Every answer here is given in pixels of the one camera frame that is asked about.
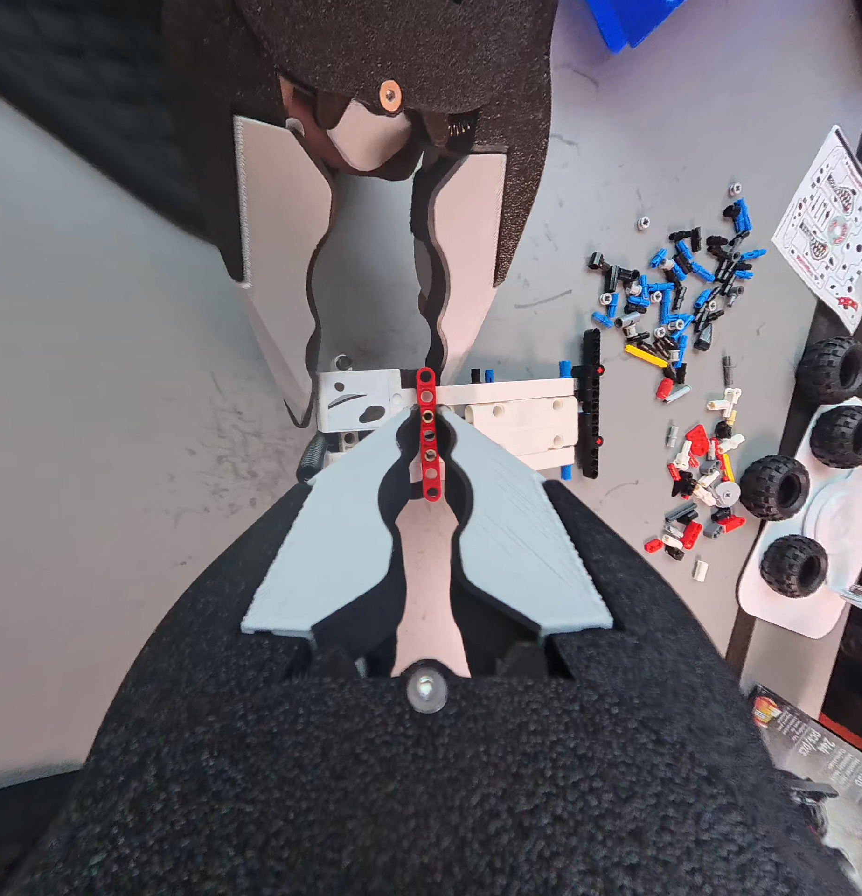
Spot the blue storage bin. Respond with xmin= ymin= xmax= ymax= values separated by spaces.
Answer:
xmin=588 ymin=0 xmax=687 ymax=53

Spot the white document stand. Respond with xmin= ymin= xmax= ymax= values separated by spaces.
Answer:
xmin=735 ymin=395 xmax=862 ymax=641

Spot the printed sticker sheet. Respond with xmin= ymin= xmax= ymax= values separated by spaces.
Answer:
xmin=772 ymin=125 xmax=862 ymax=336

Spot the red perforated toy beam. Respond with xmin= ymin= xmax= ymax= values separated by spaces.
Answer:
xmin=415 ymin=367 xmax=444 ymax=503

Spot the toy truck chassis model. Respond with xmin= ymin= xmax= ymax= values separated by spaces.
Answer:
xmin=298 ymin=353 xmax=605 ymax=484

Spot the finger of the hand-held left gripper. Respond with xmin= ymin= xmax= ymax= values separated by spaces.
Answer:
xmin=232 ymin=114 xmax=335 ymax=428
xmin=410 ymin=151 xmax=509 ymax=387

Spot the toy truck set box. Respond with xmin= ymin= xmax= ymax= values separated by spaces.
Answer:
xmin=746 ymin=682 xmax=862 ymax=841

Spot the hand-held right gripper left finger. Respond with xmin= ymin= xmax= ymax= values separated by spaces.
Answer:
xmin=241 ymin=409 xmax=412 ymax=676

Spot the grey desk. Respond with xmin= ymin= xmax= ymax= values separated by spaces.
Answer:
xmin=0 ymin=0 xmax=862 ymax=792

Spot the black rubber toy tire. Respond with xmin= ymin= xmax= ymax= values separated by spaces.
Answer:
xmin=809 ymin=405 xmax=862 ymax=470
xmin=758 ymin=534 xmax=829 ymax=599
xmin=739 ymin=455 xmax=812 ymax=522
xmin=795 ymin=336 xmax=862 ymax=406

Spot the pile of blue black pins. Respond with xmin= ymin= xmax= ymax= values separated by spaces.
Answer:
xmin=588 ymin=181 xmax=768 ymax=365

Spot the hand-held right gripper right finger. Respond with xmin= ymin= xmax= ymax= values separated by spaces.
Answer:
xmin=438 ymin=409 xmax=615 ymax=676

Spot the pile of red white pieces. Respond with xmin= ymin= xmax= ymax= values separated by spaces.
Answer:
xmin=644 ymin=356 xmax=748 ymax=561

